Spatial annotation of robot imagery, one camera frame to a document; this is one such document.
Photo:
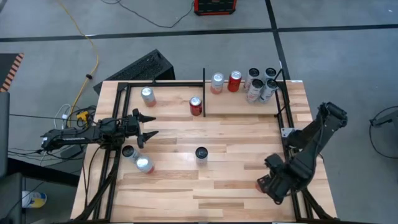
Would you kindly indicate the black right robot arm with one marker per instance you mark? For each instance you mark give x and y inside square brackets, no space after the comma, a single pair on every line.
[311,146]

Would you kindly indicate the white magenta Spindrift can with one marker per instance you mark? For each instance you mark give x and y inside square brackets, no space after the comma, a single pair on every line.
[143,163]

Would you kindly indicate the black mat orange striped edge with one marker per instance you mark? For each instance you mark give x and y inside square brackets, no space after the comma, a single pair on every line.
[7,67]

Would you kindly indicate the red black equipment case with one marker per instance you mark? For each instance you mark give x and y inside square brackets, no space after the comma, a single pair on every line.
[214,7]

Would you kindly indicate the white Celsius energy drink can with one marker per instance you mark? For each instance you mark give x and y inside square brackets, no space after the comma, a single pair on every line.
[201,153]
[129,152]
[270,72]
[253,72]
[256,84]
[272,84]

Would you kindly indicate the grey stand leg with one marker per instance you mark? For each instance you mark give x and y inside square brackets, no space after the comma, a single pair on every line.
[387,119]

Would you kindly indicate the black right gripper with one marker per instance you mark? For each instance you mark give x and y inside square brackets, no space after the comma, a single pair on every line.
[289,180]

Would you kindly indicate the white salmon Spindrift can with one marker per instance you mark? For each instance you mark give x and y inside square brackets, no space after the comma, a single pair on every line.
[147,92]
[217,79]

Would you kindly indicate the thin black shelf side frame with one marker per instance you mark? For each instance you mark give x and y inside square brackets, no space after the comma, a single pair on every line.
[281,74]
[204,93]

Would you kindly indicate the black aluminium rail frame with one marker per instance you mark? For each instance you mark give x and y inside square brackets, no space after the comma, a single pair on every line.
[285,93]
[168,84]

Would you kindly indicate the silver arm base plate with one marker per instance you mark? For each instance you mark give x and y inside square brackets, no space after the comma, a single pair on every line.
[286,132]

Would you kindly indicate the grey cabinet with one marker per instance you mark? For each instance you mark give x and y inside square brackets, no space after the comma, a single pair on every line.
[3,133]

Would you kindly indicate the blue yellow white container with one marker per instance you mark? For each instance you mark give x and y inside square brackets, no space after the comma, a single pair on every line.
[35,199]

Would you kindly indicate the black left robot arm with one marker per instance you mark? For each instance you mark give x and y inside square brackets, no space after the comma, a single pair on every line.
[71,137]

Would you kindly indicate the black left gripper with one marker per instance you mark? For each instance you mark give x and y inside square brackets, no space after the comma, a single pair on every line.
[130,127]

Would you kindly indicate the yellow power plug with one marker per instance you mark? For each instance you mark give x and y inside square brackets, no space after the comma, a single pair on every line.
[82,115]

